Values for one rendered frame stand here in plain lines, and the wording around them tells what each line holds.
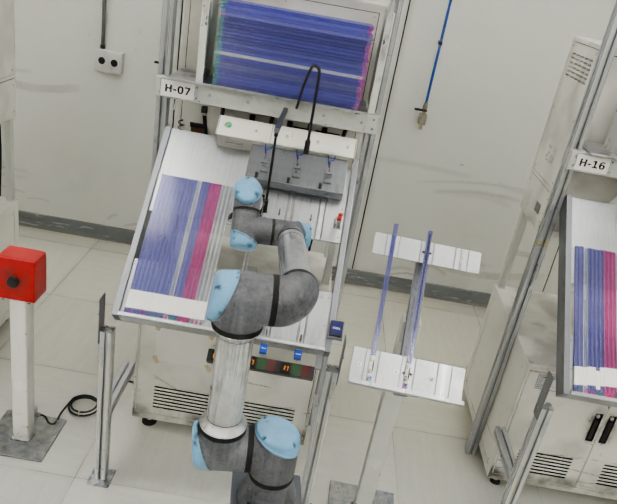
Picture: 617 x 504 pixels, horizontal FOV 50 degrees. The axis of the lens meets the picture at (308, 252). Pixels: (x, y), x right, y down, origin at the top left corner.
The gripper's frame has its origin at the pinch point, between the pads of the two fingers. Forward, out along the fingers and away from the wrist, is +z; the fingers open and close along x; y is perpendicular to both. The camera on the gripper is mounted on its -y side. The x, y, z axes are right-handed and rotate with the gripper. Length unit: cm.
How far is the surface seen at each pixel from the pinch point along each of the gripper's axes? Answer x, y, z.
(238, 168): 9.4, 23.3, 15.8
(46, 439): 66, -83, 59
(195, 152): 25.5, 26.6, 16.4
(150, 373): 32, -52, 54
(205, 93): 24, 44, 5
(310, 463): -33, -72, 32
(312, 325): -25.1, -27.4, 5.6
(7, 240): 113, -6, 88
